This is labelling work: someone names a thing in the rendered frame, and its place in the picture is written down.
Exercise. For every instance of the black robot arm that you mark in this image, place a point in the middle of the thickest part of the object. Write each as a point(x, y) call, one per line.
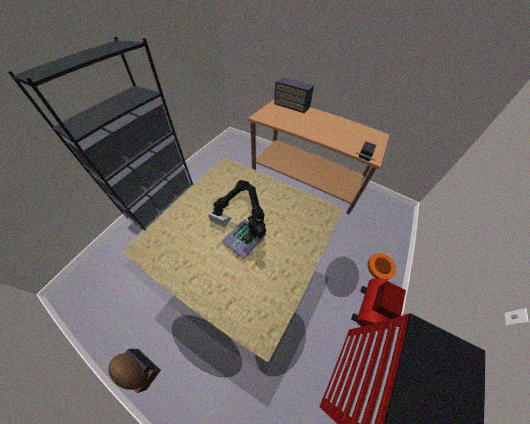
point(257, 212)

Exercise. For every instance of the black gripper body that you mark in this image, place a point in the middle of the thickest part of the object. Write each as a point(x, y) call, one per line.
point(247, 238)

